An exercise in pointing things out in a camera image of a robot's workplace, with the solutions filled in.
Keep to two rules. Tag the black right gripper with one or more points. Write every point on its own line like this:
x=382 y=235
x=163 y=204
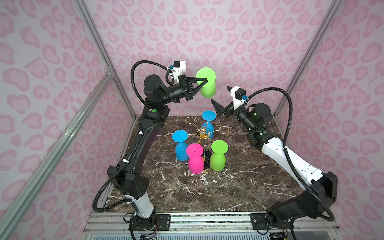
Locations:
x=223 y=111

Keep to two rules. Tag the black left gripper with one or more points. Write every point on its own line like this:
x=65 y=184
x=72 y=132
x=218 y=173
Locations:
x=187 y=84

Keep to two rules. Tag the green wine glass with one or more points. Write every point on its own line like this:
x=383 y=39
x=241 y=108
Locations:
x=218 y=159
x=209 y=88

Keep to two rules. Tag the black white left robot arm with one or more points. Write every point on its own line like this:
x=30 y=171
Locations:
x=126 y=176

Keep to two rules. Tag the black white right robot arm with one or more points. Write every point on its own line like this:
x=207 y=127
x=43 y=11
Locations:
x=320 y=189

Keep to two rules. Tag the blue wine glass rear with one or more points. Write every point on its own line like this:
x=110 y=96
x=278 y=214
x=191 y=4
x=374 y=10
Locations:
x=209 y=116

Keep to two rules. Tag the blue wine glass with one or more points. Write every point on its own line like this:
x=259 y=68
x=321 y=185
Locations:
x=180 y=136
x=209 y=116

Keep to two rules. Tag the blue wine glass front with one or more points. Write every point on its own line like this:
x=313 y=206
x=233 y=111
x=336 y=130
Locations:
x=180 y=136

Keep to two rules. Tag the pink wine glass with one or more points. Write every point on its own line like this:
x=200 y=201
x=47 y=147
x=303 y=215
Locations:
x=196 y=162

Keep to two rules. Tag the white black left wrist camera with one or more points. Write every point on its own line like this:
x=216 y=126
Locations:
x=178 y=68

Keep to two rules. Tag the gold wire wine glass rack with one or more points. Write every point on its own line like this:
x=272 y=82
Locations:
x=201 y=134

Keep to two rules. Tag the aluminium frame rail left wall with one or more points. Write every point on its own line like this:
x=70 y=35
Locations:
x=20 y=205

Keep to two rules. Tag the aluminium frame corner post left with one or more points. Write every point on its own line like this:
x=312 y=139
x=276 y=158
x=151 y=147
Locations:
x=90 y=25

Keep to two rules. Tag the aluminium frame corner post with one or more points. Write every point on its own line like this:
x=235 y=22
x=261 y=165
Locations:
x=90 y=25
x=330 y=15

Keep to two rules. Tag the aluminium frame corner post right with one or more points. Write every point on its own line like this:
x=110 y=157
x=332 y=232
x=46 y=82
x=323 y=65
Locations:
x=330 y=15

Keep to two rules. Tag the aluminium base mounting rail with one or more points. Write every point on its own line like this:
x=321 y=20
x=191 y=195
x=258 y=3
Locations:
x=188 y=226

